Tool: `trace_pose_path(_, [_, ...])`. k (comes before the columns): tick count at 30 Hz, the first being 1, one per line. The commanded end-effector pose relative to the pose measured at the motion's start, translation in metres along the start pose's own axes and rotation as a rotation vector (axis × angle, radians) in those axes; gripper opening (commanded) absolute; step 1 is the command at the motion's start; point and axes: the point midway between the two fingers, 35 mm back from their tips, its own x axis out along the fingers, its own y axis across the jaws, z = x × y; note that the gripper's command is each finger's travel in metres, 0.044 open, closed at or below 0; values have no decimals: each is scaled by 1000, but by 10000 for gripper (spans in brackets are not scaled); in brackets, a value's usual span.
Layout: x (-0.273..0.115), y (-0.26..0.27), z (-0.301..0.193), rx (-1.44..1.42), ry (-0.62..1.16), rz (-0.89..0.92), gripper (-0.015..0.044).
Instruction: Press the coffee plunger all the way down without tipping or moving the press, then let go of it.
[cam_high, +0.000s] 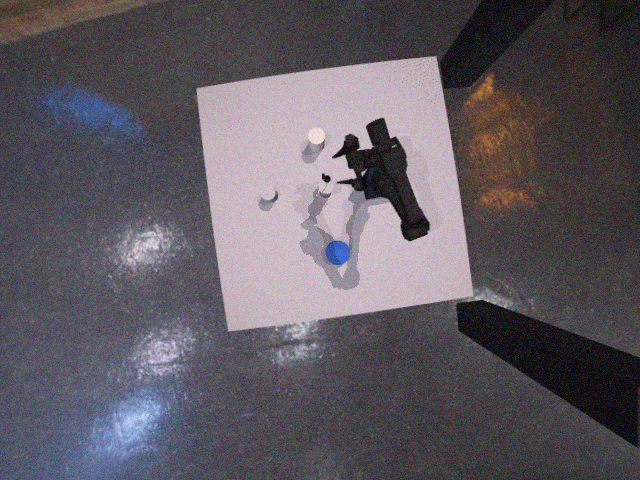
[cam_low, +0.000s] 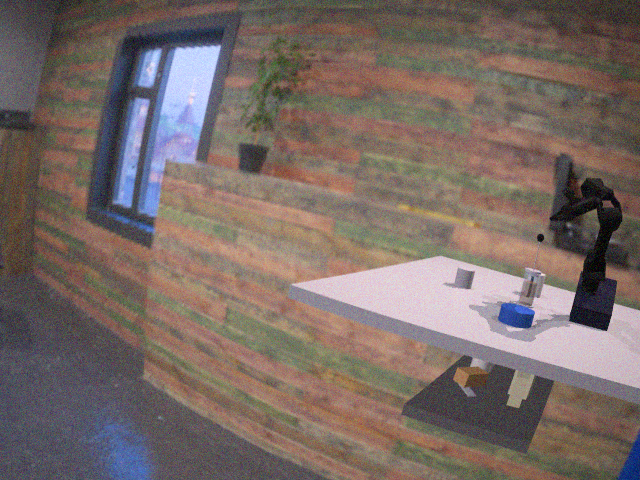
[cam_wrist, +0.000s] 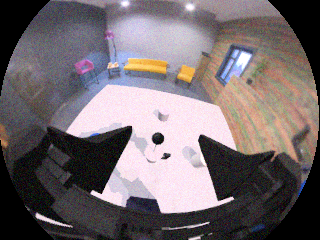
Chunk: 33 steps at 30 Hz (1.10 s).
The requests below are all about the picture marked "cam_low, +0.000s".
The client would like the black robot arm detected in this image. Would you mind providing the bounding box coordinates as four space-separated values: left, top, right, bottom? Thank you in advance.
562 178 622 296

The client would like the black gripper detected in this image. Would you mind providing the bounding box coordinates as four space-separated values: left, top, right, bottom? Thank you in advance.
550 197 588 221

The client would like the blue cylinder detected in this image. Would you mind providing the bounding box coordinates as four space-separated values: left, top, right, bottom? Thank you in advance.
498 303 535 329

